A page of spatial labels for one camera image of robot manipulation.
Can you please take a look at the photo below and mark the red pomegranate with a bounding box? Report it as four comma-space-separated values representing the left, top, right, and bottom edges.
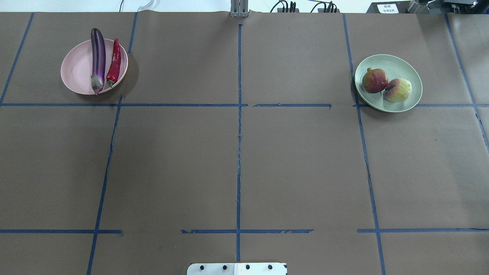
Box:
362, 67, 389, 94

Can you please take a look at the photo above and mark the red chili pepper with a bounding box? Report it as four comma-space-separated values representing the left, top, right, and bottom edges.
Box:
105, 39, 121, 87

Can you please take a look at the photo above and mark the green pink peach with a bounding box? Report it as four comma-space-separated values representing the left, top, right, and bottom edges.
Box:
384, 78, 412, 103

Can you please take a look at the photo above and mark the purple eggplant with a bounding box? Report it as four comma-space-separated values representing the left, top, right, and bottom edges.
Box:
91, 28, 106, 95

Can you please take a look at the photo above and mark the brown paper table mat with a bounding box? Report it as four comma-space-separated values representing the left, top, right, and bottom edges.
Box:
1, 11, 488, 275

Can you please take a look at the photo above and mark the black power strip left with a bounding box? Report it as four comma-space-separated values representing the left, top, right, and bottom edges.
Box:
270, 0, 299, 13

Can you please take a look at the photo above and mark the black power strip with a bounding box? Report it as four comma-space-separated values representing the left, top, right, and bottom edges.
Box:
314, 1, 340, 13
270, 0, 299, 13

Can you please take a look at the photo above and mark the black power strip right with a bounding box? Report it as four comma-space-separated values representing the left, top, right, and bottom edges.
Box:
314, 1, 340, 13

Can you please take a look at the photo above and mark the green plate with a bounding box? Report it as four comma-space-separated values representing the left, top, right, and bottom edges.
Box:
355, 54, 423, 113

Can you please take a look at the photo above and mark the pink plate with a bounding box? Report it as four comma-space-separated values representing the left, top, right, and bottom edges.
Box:
60, 40, 129, 95

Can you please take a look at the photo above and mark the black box with label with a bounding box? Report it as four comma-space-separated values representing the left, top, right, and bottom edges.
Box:
366, 0, 411, 14

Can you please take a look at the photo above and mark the grey aluminium post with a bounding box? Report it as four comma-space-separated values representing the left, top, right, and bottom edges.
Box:
230, 0, 249, 18

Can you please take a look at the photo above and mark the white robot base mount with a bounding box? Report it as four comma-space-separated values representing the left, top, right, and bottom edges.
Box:
186, 262, 288, 275

